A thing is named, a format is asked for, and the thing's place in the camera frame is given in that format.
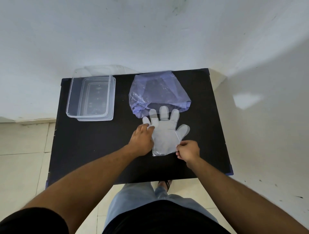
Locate person's right forearm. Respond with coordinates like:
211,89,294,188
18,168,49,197
186,158,309,234

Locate person's left hand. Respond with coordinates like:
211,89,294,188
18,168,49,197
128,123,155,157

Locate blue plastic bag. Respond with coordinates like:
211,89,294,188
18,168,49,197
129,71,192,118

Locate black shirt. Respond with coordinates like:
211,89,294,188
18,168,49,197
0,200,232,234

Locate clear plastic container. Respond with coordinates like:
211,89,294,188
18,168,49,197
66,75,116,118

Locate person's left forearm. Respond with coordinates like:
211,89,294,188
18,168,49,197
22,144,143,234

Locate clear plastic disposable glove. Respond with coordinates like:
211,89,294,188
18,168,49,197
142,106,190,157

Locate dark sandal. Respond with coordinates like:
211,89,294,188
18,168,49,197
158,180,173,192

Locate person's right hand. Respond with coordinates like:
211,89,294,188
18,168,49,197
176,140,201,167

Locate blue jeans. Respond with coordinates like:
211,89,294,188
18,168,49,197
104,182,219,229

